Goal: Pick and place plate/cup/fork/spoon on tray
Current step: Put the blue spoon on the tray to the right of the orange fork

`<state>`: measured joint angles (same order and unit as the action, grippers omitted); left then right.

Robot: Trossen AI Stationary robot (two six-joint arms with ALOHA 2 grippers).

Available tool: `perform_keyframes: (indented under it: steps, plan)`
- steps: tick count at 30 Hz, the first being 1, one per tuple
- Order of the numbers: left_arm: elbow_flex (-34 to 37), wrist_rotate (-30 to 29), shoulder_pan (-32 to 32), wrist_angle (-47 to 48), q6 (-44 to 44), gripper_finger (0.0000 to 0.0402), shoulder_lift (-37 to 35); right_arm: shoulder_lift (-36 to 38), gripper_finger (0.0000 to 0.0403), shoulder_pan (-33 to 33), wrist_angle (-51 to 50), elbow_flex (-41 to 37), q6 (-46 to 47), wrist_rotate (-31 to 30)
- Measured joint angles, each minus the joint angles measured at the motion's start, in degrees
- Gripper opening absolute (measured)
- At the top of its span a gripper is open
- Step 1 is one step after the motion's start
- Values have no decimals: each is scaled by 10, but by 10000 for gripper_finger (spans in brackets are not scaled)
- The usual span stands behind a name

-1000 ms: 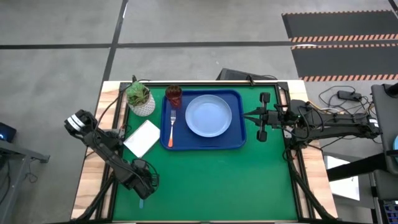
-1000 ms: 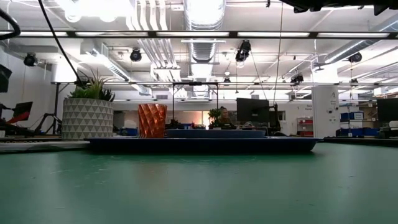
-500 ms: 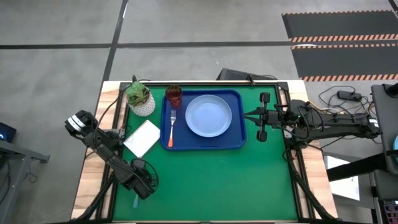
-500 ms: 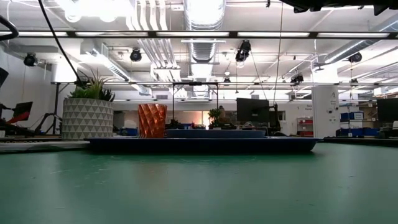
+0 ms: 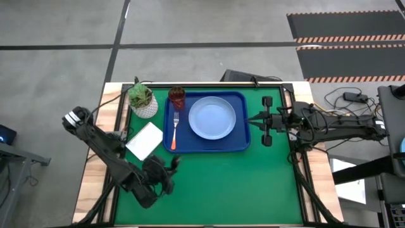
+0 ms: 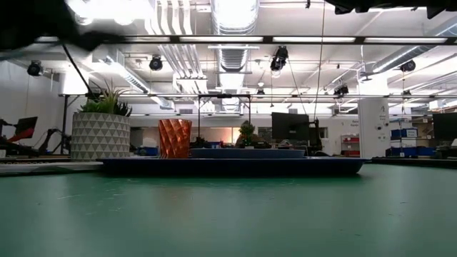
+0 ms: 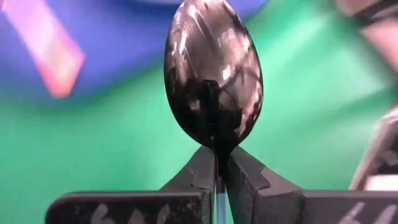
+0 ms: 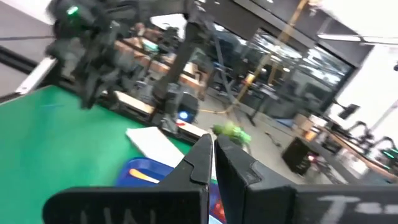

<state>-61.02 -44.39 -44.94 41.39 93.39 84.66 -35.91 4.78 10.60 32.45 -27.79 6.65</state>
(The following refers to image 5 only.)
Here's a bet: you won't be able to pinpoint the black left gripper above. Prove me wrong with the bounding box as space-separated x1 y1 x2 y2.
141 154 182 196

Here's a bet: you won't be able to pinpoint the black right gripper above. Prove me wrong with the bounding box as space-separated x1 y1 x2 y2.
246 95 287 148

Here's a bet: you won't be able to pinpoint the orange-handled metal fork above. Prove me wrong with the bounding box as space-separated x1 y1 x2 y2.
170 111 180 151

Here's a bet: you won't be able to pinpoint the light blue round plate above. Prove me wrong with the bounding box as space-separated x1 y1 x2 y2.
188 96 237 141

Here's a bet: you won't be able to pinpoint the red faceted cup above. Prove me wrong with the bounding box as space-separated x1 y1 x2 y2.
168 85 187 111

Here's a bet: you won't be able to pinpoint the dark blue plastic tray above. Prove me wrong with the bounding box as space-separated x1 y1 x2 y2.
162 91 252 154

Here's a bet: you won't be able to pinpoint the white spiral notepad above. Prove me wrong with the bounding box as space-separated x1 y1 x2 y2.
125 121 165 162

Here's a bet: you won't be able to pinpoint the black flat device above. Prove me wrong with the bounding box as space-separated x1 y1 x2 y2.
220 69 283 83

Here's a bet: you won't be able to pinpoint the green table mat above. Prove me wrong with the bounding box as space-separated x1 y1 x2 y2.
113 85 304 226

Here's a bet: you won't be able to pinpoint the succulent in white patterned pot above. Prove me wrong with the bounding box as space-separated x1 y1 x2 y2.
127 82 159 120

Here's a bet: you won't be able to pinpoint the black power adapter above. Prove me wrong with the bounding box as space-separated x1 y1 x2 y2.
342 91 370 103

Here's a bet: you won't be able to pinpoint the black orange-striped floor mat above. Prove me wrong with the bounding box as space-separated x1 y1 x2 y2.
296 43 405 84
286 9 405 44

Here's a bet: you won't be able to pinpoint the white paper sheet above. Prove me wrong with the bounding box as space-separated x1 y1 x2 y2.
330 157 368 205

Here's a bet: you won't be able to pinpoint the grey side table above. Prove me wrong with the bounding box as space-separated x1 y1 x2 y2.
0 141 52 228

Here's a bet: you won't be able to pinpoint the black aluminium table frame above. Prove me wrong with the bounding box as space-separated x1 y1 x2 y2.
72 82 344 228

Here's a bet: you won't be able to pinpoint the tangled black floor cables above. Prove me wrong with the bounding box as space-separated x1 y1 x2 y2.
323 86 390 115

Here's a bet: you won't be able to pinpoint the thin black cable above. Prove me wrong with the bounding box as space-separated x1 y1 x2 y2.
85 76 142 126

